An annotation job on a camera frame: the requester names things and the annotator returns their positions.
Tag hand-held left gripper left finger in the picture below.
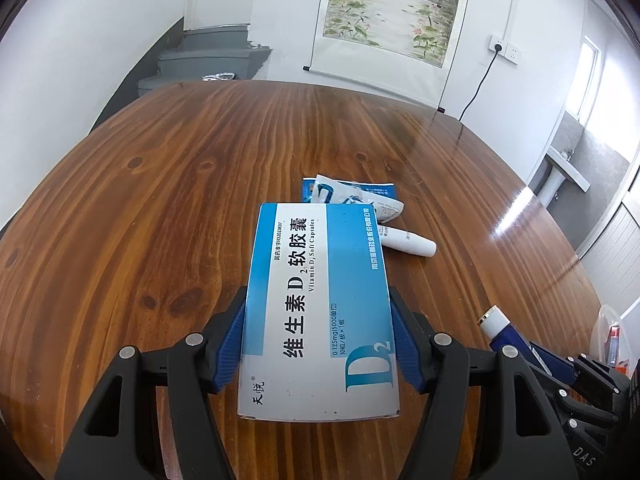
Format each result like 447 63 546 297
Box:
54 285 249 480

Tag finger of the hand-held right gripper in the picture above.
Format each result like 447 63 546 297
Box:
550 385 621 428
527 341 628 403

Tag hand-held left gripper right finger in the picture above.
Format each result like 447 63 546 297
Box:
389 286 583 480

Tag dark blue bottle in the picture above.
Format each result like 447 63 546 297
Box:
476 305 538 361

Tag blue white medicine box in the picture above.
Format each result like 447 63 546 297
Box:
236 202 402 422

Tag wooden desktop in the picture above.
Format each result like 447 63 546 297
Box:
0 79 640 480

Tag clear plastic container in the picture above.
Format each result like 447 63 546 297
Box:
590 305 632 371

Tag small white tube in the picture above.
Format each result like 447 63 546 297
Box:
380 225 437 259

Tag crumpled blue white tube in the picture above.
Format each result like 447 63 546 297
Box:
301 175 405 224

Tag window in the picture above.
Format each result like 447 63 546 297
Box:
564 35 601 123

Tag grey stairs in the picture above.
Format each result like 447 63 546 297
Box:
137 24 273 98

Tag hanging scroll painting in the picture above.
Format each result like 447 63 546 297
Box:
302 0 475 113

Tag white pedestal sink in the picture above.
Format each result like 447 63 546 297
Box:
532 142 591 208

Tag black power cable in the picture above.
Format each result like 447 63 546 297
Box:
459 47 502 121

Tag white wall socket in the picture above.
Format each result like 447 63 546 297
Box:
487 34 521 65

